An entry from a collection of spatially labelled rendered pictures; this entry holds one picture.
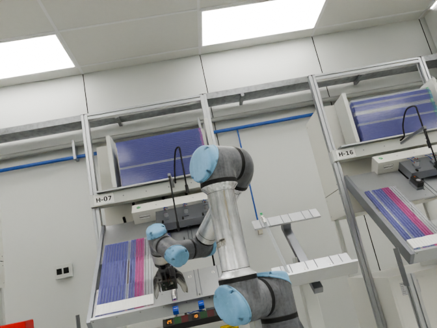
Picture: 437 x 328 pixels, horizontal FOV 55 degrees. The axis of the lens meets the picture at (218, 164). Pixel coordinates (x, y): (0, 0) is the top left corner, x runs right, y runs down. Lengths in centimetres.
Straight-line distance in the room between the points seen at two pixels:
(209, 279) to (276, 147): 234
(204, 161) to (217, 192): 10
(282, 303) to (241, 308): 17
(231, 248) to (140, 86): 325
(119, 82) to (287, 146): 179
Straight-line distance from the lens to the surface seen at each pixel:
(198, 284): 197
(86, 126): 266
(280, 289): 132
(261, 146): 408
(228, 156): 129
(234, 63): 441
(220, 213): 125
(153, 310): 191
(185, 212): 230
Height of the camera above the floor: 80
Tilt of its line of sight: 15 degrees up
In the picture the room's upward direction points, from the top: 12 degrees counter-clockwise
